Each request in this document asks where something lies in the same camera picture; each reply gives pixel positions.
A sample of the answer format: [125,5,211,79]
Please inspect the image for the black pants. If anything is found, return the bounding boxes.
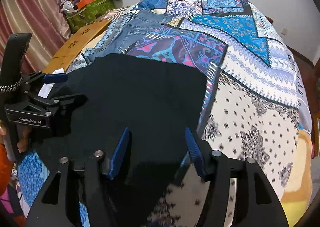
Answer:
[35,54,207,226]

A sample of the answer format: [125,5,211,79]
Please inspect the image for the person left hand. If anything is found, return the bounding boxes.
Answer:
[1,121,31,153]

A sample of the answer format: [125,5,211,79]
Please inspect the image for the white paper sheets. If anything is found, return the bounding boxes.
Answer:
[38,68,65,98]

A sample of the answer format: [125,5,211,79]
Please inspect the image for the wooden cutout board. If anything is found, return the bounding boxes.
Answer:
[43,20,111,74]

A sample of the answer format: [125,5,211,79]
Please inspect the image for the blue denim jeans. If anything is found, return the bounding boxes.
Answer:
[83,9,172,64]

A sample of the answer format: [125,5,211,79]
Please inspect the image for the green fabric storage basket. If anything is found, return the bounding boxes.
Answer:
[65,0,115,34]

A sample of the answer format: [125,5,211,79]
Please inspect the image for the patchwork patterned bedspread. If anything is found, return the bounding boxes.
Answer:
[17,0,313,227]

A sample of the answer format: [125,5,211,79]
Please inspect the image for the striped pink gold curtain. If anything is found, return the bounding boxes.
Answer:
[1,0,71,73]

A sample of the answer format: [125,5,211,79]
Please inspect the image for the orange box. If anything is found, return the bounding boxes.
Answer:
[77,0,95,9]

